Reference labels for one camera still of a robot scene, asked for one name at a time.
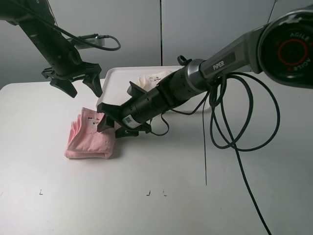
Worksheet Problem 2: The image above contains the black camera cable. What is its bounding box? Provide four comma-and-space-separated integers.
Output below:
149, 55, 281, 235
14, 0, 121, 51

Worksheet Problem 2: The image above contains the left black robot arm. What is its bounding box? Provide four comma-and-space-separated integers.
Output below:
0, 0, 102, 98

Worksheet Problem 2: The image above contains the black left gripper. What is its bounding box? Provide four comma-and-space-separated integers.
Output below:
42, 62, 103, 98

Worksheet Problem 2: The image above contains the white rectangular plastic tray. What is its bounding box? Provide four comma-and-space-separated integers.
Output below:
96, 65, 211, 115

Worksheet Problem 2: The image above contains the pink terry towel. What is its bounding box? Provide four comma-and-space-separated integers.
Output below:
65, 108, 115, 159

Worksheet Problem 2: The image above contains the cream white terry towel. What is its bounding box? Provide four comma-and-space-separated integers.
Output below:
135, 70, 172, 92

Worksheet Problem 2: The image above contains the left black camera cable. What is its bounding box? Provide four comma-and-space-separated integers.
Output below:
14, 0, 121, 51

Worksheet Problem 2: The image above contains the right black camera cable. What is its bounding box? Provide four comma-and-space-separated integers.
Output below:
149, 55, 281, 235

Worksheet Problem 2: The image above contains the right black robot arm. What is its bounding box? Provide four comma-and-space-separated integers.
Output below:
97, 5, 313, 137

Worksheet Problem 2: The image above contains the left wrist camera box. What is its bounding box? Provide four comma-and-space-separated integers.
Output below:
67, 34, 106, 49

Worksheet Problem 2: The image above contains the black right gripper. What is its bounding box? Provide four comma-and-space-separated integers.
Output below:
97, 102, 152, 138

